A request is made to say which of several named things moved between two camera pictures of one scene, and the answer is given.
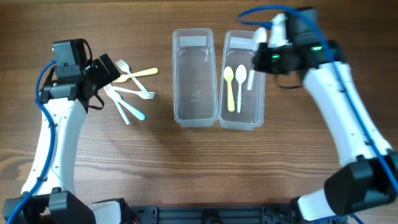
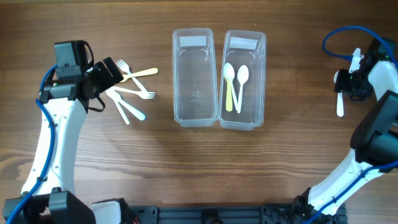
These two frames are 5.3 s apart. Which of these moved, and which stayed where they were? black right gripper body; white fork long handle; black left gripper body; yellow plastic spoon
Moved: black right gripper body
Stayed: yellow plastic spoon; black left gripper body; white fork long handle
